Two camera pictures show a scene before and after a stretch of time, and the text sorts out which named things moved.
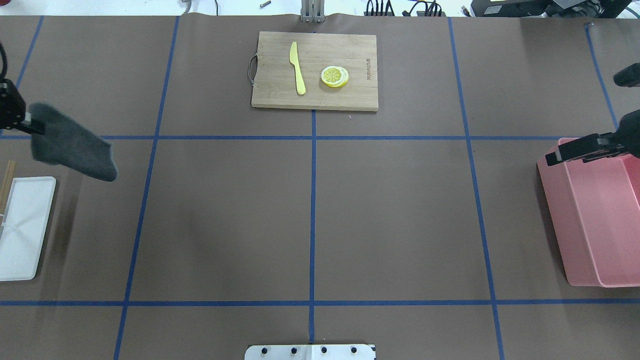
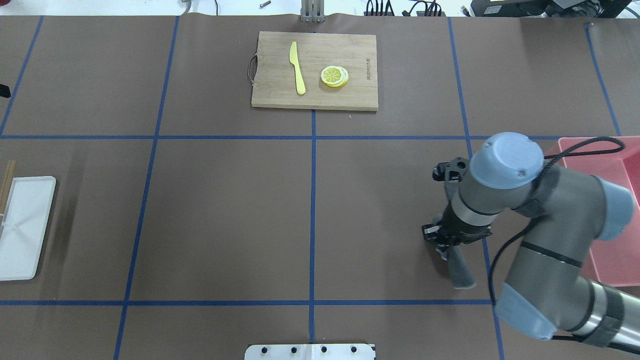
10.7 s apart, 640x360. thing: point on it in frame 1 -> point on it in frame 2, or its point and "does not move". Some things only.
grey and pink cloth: [64, 142] -> [462, 276]
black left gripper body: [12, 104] -> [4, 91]
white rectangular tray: [25, 226] does not move
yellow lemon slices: [334, 76] does not move
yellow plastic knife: [293, 58] does not move
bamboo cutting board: [315, 71] does not move
